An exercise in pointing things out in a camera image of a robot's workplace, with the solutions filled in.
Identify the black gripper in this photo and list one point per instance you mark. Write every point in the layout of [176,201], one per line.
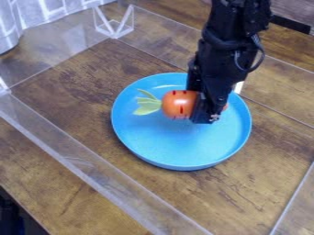
[220,64]

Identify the orange toy carrot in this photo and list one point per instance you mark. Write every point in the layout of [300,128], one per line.
[176,104]

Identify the blue round tray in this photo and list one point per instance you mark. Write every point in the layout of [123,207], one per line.
[177,144]

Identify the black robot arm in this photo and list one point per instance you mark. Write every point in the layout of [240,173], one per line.
[239,18]

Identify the clear acrylic barrier strip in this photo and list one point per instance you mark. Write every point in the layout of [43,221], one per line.
[152,212]

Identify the white patterned curtain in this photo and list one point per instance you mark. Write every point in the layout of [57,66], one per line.
[22,14]

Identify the clear acrylic corner bracket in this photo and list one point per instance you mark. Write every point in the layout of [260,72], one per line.
[109,27]

